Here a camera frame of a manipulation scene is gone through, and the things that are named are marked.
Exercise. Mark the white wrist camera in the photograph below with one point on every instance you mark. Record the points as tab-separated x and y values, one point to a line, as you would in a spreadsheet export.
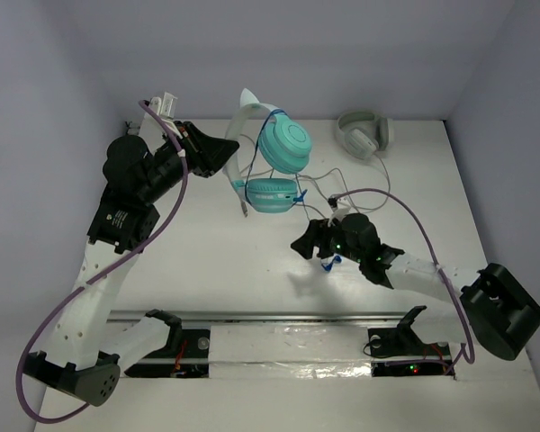
164	106
340	207

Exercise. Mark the white grey headphones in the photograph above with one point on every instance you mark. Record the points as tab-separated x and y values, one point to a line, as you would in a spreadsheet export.
363	133

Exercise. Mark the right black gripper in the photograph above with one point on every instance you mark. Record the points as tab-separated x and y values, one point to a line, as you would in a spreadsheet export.
317	235

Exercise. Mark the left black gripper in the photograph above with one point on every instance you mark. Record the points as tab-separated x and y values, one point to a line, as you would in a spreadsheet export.
193	150

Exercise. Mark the teal cat ear headphones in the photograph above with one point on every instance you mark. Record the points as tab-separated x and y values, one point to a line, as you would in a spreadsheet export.
285	146

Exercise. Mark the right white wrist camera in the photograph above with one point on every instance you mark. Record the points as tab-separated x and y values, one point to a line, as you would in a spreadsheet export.
340	207

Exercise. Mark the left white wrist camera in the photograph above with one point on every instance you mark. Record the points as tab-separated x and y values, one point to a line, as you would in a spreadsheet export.
164	106

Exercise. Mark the metal base rail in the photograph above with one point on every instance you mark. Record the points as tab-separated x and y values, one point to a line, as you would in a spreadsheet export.
232	345

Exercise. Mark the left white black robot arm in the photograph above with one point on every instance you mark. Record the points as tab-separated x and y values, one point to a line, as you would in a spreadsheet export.
68	352

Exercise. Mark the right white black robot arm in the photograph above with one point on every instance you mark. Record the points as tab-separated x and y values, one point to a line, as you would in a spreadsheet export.
488	306

